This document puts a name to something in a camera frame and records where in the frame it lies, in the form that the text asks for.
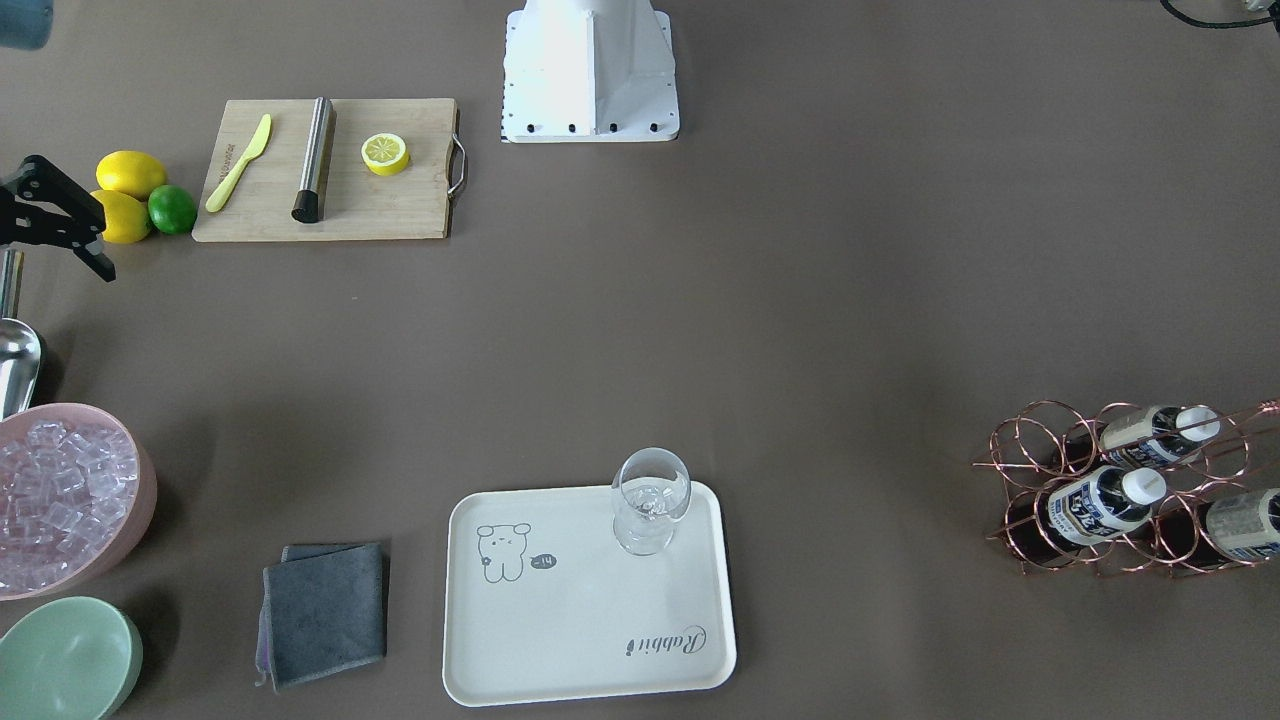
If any pink bowl of ice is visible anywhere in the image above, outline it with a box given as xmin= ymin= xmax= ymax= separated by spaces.
xmin=1 ymin=404 xmax=157 ymax=601

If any steel cylinder muddler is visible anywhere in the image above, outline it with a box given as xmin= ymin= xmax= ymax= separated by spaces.
xmin=291 ymin=97 xmax=335 ymax=224

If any steel ice scoop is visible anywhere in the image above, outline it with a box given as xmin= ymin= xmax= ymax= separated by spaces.
xmin=1 ymin=247 xmax=44 ymax=419

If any grey folded cloth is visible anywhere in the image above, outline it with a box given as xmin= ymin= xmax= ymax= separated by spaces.
xmin=255 ymin=542 xmax=387 ymax=692

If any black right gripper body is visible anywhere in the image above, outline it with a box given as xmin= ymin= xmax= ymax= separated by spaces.
xmin=1 ymin=179 xmax=46 ymax=246

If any whole yellow lemon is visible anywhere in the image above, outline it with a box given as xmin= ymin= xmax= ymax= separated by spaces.
xmin=95 ymin=150 xmax=168 ymax=202

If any bamboo cutting board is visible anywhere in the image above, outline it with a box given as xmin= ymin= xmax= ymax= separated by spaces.
xmin=192 ymin=97 xmax=466 ymax=243

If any green lime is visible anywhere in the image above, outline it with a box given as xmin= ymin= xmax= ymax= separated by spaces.
xmin=147 ymin=184 xmax=198 ymax=234

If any tea bottle white blue label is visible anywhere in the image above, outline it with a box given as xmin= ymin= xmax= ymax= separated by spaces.
xmin=1158 ymin=488 xmax=1279 ymax=570

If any half lemon slice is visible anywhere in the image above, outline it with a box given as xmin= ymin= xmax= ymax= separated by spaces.
xmin=360 ymin=132 xmax=410 ymax=177

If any clear wine glass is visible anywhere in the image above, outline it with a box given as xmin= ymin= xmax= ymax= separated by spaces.
xmin=611 ymin=447 xmax=692 ymax=557

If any copper wire bottle basket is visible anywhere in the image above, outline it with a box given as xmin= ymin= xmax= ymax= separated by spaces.
xmin=973 ymin=400 xmax=1277 ymax=577

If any yellow plastic knife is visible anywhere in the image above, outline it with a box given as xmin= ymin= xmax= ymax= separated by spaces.
xmin=204 ymin=114 xmax=273 ymax=213

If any cream rabbit serving tray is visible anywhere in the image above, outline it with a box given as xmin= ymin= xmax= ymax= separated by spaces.
xmin=442 ymin=482 xmax=739 ymax=707

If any dark tea bottle white cap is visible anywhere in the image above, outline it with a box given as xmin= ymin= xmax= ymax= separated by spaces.
xmin=1050 ymin=405 xmax=1222 ymax=473

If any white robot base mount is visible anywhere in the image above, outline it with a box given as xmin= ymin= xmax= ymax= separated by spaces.
xmin=500 ymin=1 xmax=681 ymax=143

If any mint green bowl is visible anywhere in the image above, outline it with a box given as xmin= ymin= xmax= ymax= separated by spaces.
xmin=1 ymin=596 xmax=143 ymax=719

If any tea bottle cream label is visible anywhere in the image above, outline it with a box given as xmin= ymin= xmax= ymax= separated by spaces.
xmin=1004 ymin=466 xmax=1169 ymax=568

